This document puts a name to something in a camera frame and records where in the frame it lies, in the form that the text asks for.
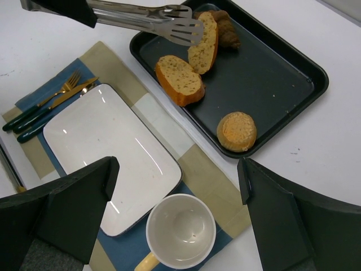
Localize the metal tongs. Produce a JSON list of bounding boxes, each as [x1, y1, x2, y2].
[[20, 0, 204, 46]]

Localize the orange crust bread slice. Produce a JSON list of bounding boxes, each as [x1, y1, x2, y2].
[[155, 55, 205, 107]]

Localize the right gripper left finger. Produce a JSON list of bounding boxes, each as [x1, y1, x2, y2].
[[1, 156, 120, 270]]

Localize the round bun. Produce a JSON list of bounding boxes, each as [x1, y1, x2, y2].
[[217, 112, 257, 152]]

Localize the gold fork green handle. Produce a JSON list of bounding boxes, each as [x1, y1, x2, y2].
[[2, 69, 81, 132]]

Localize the long bread slice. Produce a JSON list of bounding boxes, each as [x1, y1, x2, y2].
[[188, 11, 218, 75]]

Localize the black baking tray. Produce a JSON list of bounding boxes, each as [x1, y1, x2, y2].
[[129, 0, 330, 159]]

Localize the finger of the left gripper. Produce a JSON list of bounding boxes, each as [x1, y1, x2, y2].
[[32, 0, 98, 28]]

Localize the gold knife green handle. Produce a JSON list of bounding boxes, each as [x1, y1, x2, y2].
[[11, 77, 99, 134]]

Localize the yellow mug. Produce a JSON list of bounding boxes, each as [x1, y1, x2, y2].
[[134, 194, 217, 270]]

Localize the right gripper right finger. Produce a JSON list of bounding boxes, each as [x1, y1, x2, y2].
[[237, 158, 360, 270]]

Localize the white rectangular plate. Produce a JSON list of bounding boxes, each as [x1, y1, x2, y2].
[[43, 84, 182, 237]]

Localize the dark brown bread piece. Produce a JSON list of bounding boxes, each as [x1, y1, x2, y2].
[[208, 10, 241, 50]]

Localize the blue beige placemat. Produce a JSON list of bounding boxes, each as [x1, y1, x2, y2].
[[1, 41, 252, 271]]

